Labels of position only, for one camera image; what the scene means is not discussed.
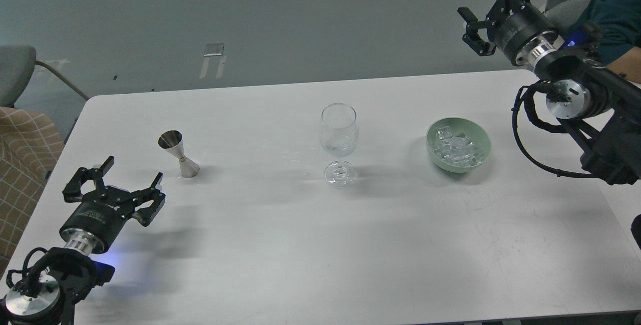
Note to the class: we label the steel cocktail jigger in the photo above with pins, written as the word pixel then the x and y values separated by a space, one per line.
pixel 172 142

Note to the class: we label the clear wine glass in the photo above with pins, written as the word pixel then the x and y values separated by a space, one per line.
pixel 338 136

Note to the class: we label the green bowl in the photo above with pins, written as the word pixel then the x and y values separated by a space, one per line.
pixel 458 125

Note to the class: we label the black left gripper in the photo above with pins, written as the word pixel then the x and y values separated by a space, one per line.
pixel 102 213

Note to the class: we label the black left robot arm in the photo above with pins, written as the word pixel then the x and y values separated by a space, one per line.
pixel 51 282

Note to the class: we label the person in teal shirt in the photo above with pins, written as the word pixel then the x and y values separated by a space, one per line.
pixel 619 22

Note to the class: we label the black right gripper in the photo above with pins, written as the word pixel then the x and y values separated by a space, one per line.
pixel 509 26

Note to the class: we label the clear ice cubes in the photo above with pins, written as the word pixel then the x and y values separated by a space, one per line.
pixel 456 150

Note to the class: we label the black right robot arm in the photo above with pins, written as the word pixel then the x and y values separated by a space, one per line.
pixel 575 93

